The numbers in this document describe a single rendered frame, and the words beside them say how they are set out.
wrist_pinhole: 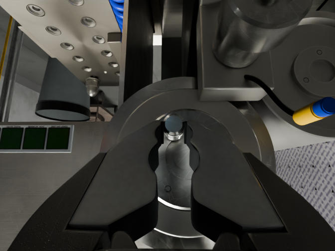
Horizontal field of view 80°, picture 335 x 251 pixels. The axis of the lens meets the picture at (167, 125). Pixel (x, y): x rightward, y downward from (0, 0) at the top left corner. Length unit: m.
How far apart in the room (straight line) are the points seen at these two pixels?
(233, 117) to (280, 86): 0.06
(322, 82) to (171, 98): 0.13
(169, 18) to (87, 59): 0.22
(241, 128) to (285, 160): 0.24
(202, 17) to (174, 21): 0.39
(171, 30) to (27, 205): 0.56
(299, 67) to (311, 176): 0.17
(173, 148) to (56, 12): 0.29
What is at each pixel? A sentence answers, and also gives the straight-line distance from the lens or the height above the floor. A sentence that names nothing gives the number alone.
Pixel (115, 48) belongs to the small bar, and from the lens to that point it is 0.40.
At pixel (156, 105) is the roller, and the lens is 0.17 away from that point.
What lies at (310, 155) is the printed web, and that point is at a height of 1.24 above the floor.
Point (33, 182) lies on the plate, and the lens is 0.60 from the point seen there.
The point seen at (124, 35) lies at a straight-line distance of 0.23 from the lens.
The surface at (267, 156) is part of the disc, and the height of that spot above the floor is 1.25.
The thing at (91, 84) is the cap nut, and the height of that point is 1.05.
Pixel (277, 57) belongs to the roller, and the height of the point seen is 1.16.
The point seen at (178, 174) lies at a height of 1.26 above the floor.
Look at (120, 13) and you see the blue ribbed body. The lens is 0.34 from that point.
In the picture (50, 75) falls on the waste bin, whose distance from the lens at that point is 2.48.
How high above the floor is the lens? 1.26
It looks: 12 degrees down
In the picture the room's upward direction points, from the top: 180 degrees counter-clockwise
